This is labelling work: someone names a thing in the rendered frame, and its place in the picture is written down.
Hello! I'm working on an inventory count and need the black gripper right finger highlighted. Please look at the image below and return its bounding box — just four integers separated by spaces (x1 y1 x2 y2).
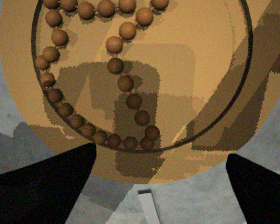
226 153 280 224

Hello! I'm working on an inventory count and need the round wooden bead board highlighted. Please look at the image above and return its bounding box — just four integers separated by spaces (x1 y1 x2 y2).
0 0 280 183

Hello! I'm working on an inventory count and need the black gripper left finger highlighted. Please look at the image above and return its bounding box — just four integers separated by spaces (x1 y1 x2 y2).
0 143 97 224

